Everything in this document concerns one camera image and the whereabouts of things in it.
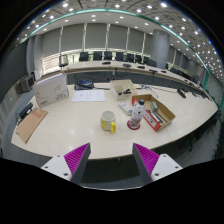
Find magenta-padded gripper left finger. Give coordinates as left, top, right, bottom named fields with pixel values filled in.
left=41, top=142, right=92, bottom=185

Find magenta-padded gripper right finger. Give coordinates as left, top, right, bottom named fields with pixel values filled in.
left=132, top=142, right=184, bottom=186

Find clear black-capped drink bottle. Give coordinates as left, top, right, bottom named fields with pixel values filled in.
left=128, top=99, right=147, bottom=130

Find flat round red coaster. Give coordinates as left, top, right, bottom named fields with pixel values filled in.
left=126, top=119, right=142, bottom=131

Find black marker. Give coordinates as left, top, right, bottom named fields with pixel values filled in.
left=152, top=109, right=164, bottom=124
left=148, top=110, right=160, bottom=125

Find thin black pen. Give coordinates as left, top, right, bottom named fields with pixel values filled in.
left=156, top=109, right=169, bottom=123

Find open brown box, red side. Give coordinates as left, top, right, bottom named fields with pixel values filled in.
left=131, top=93, right=177, bottom=133

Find brown kraft paper envelope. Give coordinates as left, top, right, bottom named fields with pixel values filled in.
left=15, top=108, right=49, bottom=144

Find white printed paper sheet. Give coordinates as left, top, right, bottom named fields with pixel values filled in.
left=70, top=89, right=106, bottom=103

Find small open white box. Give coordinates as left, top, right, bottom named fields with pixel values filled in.
left=109, top=79, right=139, bottom=102

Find black scissors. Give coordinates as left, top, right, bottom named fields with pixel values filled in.
left=117, top=88, right=132, bottom=96

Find flat black device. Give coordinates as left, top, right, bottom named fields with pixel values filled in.
left=16, top=102, right=34, bottom=121

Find large white cardboard box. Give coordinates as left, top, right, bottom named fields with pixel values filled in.
left=33, top=72, right=70, bottom=108

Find black tabletop microphone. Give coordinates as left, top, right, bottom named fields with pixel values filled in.
left=176, top=88, right=187, bottom=99

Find black desk phone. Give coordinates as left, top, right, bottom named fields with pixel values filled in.
left=73, top=78, right=95, bottom=91

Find dark boxy monitor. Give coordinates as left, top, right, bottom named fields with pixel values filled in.
left=20, top=74, right=36, bottom=93

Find long curved conference desk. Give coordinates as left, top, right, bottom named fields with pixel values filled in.
left=43, top=60, right=214, bottom=101

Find black desk microphones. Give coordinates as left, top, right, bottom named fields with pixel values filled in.
left=101, top=60, right=168, bottom=75

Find black office chairs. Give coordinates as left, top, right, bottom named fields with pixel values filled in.
left=78, top=50, right=158, bottom=68

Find round ceiling lights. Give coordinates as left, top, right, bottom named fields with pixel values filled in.
left=16, top=0, right=224, bottom=78

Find white mug with yellow handle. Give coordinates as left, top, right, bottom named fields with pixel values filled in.
left=99, top=110, right=117, bottom=134

